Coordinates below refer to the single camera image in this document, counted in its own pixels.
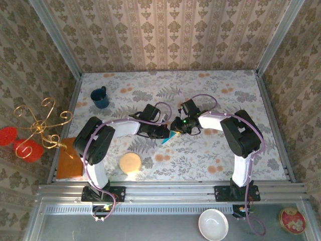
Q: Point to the orange wooden board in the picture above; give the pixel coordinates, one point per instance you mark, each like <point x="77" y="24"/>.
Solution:
<point x="68" y="167"/>

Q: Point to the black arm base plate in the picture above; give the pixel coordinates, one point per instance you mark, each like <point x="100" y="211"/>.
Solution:
<point x="220" y="193"/>
<point x="120" y="194"/>

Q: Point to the red plastic goblet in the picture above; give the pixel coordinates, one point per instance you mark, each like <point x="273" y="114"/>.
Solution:
<point x="35" y="151"/>

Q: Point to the aluminium frame post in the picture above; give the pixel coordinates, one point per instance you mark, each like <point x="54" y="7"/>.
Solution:
<point x="55" y="37"/>
<point x="279" y="37"/>

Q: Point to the dark blue mug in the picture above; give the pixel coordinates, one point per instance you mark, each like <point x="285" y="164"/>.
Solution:
<point x="100" y="99"/>

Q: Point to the red round tin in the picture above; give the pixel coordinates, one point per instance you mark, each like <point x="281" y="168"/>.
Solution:
<point x="293" y="221"/>

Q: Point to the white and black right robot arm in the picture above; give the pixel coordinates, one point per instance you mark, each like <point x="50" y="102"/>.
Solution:
<point x="242" y="134"/>

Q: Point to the aluminium frame rail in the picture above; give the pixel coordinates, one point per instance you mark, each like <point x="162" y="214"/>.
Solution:
<point x="170" y="193"/>

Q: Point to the aluminium table side rail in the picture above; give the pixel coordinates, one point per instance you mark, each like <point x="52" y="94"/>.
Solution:
<point x="266" y="100"/>
<point x="74" y="95"/>

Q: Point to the small black controller board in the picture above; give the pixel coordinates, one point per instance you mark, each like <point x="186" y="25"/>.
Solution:
<point x="238" y="210"/>
<point x="100" y="209"/>

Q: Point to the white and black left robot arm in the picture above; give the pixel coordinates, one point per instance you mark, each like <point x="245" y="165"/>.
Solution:
<point x="94" y="141"/>

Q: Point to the white bowl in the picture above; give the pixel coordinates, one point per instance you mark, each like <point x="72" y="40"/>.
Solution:
<point x="213" y="224"/>

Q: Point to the blue paper sheet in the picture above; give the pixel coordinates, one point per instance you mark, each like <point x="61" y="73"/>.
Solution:
<point x="168" y="138"/>

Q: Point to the round cork coaster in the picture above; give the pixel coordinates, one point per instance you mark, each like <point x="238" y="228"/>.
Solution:
<point x="130" y="163"/>

